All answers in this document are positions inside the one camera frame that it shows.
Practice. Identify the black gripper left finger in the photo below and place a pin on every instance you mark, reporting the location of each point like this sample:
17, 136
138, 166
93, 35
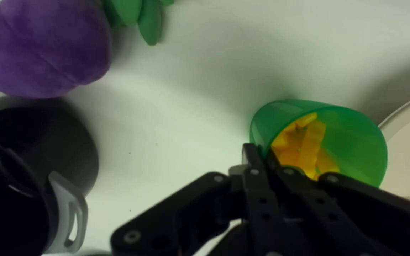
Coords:
205, 214

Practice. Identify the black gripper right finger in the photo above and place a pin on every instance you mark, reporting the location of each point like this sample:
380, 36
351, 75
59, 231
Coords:
355, 223

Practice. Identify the light green plastic cup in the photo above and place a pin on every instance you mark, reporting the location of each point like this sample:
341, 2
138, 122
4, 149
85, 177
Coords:
355, 137

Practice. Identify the purple plush eggplant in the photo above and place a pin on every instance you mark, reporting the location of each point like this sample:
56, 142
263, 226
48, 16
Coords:
38, 48

